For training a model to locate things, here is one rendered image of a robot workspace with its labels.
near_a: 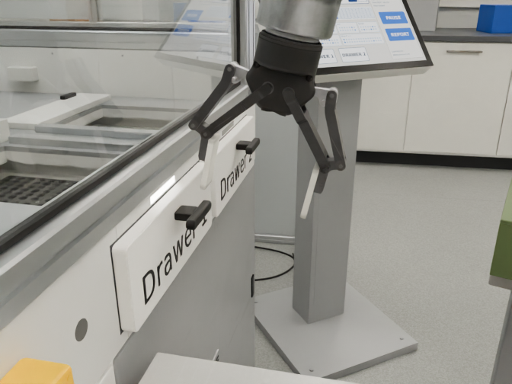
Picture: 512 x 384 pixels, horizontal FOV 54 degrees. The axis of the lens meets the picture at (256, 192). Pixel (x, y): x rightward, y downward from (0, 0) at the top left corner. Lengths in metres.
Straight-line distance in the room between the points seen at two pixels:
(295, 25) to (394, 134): 3.11
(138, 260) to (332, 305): 1.40
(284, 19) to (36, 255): 0.34
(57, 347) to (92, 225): 0.12
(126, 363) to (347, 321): 1.38
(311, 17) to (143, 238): 0.30
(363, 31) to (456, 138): 2.23
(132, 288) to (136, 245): 0.05
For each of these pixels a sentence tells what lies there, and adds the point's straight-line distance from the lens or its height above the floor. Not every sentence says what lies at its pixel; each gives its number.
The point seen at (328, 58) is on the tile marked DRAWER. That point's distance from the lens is 1.46.
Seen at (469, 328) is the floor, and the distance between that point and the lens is 2.10.
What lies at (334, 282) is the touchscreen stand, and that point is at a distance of 1.86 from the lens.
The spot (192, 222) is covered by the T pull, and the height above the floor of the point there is 0.91.
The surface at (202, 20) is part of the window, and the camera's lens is 0.85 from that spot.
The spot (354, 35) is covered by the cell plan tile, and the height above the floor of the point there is 1.05.
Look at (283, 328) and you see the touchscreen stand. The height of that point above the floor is 0.04.
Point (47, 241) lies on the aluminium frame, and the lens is 0.45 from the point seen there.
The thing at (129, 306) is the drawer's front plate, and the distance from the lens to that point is 0.58.
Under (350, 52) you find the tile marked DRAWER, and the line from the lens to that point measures 1.51.
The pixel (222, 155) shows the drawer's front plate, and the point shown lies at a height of 0.92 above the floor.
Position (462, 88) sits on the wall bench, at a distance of 3.64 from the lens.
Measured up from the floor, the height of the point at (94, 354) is 0.83.
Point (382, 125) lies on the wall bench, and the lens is 3.62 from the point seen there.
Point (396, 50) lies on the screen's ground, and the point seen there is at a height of 1.01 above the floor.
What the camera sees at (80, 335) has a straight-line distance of 0.53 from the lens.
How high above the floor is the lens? 1.18
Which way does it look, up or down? 22 degrees down
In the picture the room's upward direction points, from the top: straight up
